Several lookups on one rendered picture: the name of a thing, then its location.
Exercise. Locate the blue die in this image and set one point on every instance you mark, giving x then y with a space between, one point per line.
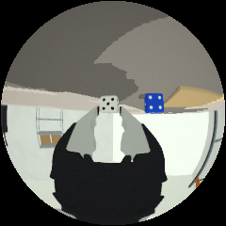
154 103

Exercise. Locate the white die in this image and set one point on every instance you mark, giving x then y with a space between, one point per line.
109 104

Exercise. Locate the tan mat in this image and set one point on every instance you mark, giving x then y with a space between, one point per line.
187 97

